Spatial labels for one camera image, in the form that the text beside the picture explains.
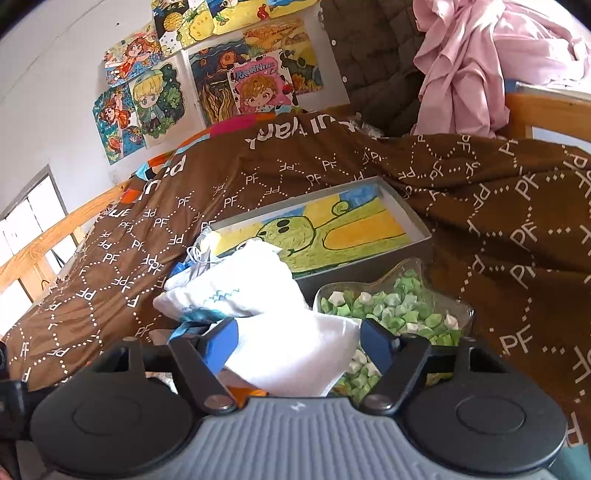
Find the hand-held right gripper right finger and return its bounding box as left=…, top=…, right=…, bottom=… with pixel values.
left=358, top=318, right=485, bottom=415

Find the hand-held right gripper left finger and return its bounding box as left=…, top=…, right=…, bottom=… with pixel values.
left=108, top=318, right=241, bottom=415

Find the white gauze towel blue print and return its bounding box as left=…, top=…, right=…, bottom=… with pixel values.
left=152, top=240, right=362, bottom=398

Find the grey shallow cardboard box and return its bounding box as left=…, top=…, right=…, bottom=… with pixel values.
left=203, top=175, right=432, bottom=280

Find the glass jar of green paper stars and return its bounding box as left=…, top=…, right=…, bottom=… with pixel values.
left=313, top=257, right=475, bottom=401

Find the small plastic wrapped bundle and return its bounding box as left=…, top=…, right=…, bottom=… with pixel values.
left=184, top=226, right=225, bottom=283

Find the green yellow crayon drawing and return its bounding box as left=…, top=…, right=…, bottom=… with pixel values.
left=216, top=185, right=411, bottom=273

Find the brown printed blanket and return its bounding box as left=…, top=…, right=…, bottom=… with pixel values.
left=0, top=113, right=591, bottom=462

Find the window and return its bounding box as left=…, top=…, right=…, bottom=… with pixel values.
left=0, top=165, right=80, bottom=326

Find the teal cloth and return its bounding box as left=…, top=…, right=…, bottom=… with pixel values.
left=549, top=450, right=591, bottom=480

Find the brown quilted jacket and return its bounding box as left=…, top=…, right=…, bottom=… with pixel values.
left=321, top=0, right=444, bottom=139

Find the pink cloth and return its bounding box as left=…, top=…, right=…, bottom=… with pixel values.
left=410, top=0, right=591, bottom=138

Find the wooden bed rail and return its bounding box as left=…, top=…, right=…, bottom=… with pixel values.
left=0, top=180, right=134, bottom=319

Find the group of wall drawings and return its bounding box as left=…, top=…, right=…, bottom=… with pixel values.
left=92, top=0, right=326, bottom=167

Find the wooden bed frame post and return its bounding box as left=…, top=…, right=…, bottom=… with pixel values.
left=505, top=90, right=591, bottom=149

